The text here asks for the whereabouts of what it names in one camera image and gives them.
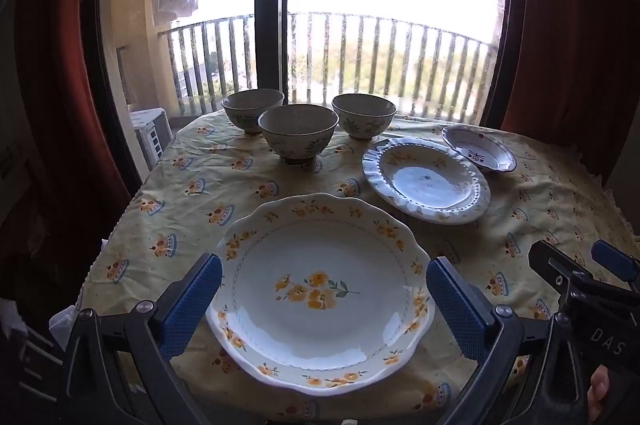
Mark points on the person's right hand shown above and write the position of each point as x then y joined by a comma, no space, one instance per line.
600,392

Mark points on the small flower-patterned plate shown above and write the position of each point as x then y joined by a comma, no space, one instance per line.
475,145

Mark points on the balcony railing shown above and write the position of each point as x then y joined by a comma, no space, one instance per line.
350,15

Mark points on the white crumpled cloth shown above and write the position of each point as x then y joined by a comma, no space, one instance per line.
12,320

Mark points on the red curtain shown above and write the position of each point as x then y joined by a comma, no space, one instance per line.
565,30
60,80

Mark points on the flower-patterned ceramic bowl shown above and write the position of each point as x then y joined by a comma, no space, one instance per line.
365,117
250,107
297,132

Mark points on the dark window frame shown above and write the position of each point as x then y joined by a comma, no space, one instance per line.
270,30

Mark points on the white ruffled-rim plate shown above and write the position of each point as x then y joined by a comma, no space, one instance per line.
430,185

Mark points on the white slatted appliance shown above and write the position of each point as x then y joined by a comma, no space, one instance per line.
150,135

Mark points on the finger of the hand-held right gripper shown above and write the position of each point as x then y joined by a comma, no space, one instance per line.
555,265
612,259

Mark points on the yellow printed tablecloth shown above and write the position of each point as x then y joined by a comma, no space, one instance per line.
240,175

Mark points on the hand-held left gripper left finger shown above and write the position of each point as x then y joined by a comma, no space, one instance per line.
192,300

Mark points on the large yellow-flower scalloped plate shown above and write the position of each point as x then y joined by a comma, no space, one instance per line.
320,250

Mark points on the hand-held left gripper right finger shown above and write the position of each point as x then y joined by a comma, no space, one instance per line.
457,310

